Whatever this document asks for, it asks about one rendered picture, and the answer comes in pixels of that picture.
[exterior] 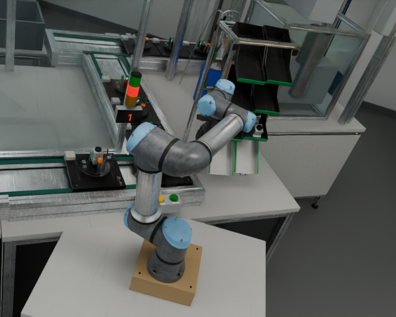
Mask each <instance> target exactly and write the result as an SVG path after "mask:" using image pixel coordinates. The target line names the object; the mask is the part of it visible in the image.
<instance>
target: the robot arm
mask: <svg viewBox="0 0 396 317"><path fill-rule="evenodd" d="M234 88H235V86H234V84H233V83H232V82H231V81H229V80H226V79H220V80H218V81H217V84H216V86H215V89H214V90H212V91H211V92H210V93H208V94H206V95H204V96H203V97H202V98H200V99H199V101H198V103H197V109H198V111H199V112H200V114H197V120H201V121H208V122H205V124H202V125H201V126H200V128H199V130H197V133H196V136H195V140H193V141H191V142H189V143H187V142H184V141H182V140H180V139H178V138H177V137H175V136H173V135H171V134H169V133H167V132H166V131H164V130H162V129H161V128H159V127H157V125H153V124H151V123H148V122H145V123H142V124H141V125H140V126H138V127H137V128H136V129H135V130H134V132H133V133H132V134H131V136H130V137H129V139H128V142H127V144H126V151H127V152H129V153H130V154H132V155H133V163H134V165H135V167H136V168H137V178H136V197H135V200H134V201H133V202H132V203H131V204H130V205H129V206H128V207H127V209H126V213H125V214H124V219H123V221H124V225H125V226H126V227H127V228H129V230H130V231H132V232H135V233H136V234H137V235H139V236H141V237H142V238H144V239H145V240H147V241H149V242H150V243H152V244H153V245H154V246H156V249H155V250H154V251H153V253H152V254H151V255H150V256H149V258H148V261H147V265H146V266H147V270H148V272H149V274H150V275H151V276H152V277H153V278H154V279H156V280H157V281H160V282H164V283H173V282H177V281H178V280H179V279H181V277H182V276H183V274H184V271H185V260H184V258H185V255H186V253H187V249H188V247H189V245H190V243H191V238H192V229H191V227H190V225H189V224H188V222H186V220H184V219H182V218H180V217H174V216H171V217H167V216H165V215H164V214H162V207H161V205H160V203H159V197H160V188H161V183H162V173H165V174H167V175H170V176H174V177H185V176H188V175H193V174H196V173H198V172H200V171H202V170H204V169H205V168H206V167H207V166H208V165H209V164H210V163H211V162H212V158H213V156H215V154H217V153H218V151H220V150H221V149H222V148H223V147H224V146H225V145H226V144H227V143H228V142H229V141H230V140H232V139H233V138H234V137H235V136H236V135H237V134H238V133H239V132H240V131H241V130H242V131H244V132H246V133H248V132H250V131H251V129H252V128H253V127H254V125H255V122H256V115H255V114H253V113H251V112H250V111H248V110H245V109H243V108H241V107H240V106H238V105H236V104H234V103H232V102H230V101H231V98H232V96H233V94H234V93H233V92H234Z"/></svg>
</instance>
